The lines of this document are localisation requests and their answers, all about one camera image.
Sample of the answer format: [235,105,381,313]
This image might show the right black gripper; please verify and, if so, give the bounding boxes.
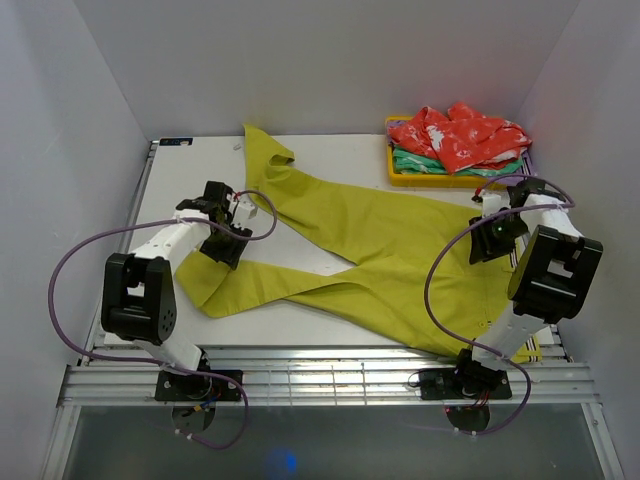
[468,213,530,264]

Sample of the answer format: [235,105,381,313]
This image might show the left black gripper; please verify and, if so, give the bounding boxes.
[199,218,253,270]

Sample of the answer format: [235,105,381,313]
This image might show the yellow-green trousers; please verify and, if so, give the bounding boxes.
[175,126,513,356]

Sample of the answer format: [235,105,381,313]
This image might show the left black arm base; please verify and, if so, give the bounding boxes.
[154,370,243,403]

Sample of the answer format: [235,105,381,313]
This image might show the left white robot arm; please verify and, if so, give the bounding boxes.
[101,181,257,400]

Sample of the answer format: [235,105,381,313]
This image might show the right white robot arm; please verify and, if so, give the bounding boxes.
[451,176,604,397]

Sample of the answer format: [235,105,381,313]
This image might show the yellow plastic tray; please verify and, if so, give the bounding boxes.
[383,115,526,190]

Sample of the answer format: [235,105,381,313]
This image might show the purple striped garment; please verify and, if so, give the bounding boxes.
[385,116,534,185]

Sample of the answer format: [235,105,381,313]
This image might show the red white patterned garment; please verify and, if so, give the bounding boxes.
[387,102,532,174]

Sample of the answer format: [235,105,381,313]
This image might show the green folded garment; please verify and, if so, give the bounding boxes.
[392,149,524,178]

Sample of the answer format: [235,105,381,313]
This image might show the blue label sticker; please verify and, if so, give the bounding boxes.
[158,137,193,147]

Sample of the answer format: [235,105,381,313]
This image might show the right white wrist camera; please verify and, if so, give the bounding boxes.
[473,191,511,218]

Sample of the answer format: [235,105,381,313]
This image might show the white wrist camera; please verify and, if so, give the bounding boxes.
[230,197,257,228]
[473,191,511,218]

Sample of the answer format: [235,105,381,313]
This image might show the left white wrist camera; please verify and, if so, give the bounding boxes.
[230,197,257,228]

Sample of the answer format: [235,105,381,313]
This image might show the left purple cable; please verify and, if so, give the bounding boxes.
[47,189,278,450]

